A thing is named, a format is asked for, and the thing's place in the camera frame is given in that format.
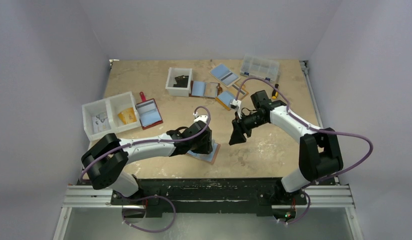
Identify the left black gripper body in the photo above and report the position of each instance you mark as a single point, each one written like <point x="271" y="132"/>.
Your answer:
<point x="202" y="146"/>

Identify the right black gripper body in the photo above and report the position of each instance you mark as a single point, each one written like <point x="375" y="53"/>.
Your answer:
<point x="242" y="124"/>

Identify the pink card holder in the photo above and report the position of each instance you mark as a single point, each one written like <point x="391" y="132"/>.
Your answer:
<point x="208" y="158"/>

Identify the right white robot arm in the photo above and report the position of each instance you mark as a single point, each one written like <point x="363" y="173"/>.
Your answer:
<point x="319" y="151"/>

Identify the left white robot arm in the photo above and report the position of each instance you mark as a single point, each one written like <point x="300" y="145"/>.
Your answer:
<point x="104" y="162"/>

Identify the orange card holder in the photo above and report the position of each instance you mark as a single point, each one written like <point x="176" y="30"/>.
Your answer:
<point x="227" y="96"/>

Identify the brown open card holder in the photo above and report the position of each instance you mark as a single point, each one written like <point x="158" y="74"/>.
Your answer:
<point x="209" y="90"/>

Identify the white card holder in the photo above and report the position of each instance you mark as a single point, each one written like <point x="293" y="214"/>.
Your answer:
<point x="224" y="75"/>

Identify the red card holder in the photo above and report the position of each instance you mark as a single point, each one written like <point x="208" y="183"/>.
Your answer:
<point x="148" y="112"/>

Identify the orange card in bin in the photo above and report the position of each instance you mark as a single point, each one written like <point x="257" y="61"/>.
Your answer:
<point x="127" y="116"/>

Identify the printed card in bin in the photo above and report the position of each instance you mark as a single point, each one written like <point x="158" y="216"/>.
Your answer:
<point x="100" y="123"/>

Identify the yellow black screwdriver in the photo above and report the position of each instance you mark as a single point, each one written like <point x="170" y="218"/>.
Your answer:
<point x="275" y="92"/>

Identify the clear plastic organizer box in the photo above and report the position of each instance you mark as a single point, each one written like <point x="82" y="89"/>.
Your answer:
<point x="253" y="66"/>

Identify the black object in box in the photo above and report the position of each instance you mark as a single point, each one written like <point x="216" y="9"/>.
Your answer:
<point x="181" y="81"/>

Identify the small white square box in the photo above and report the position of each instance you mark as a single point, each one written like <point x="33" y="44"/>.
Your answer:
<point x="174" y="72"/>

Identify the white two-compartment bin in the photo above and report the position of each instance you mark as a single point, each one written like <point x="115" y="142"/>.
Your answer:
<point x="112" y="106"/>

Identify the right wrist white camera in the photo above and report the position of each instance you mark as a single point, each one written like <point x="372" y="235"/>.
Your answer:
<point x="237" y="105"/>

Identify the wrist white camera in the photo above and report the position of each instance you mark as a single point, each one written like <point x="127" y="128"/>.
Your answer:
<point x="237" y="105"/>
<point x="203" y="118"/>

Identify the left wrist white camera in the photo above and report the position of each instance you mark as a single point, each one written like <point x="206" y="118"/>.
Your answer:
<point x="203" y="118"/>

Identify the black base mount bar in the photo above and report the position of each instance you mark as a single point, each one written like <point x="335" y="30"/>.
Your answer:
<point x="210" y="196"/>

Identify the aluminium frame rail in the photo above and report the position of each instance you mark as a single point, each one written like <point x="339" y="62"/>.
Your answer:
<point x="321" y="196"/>

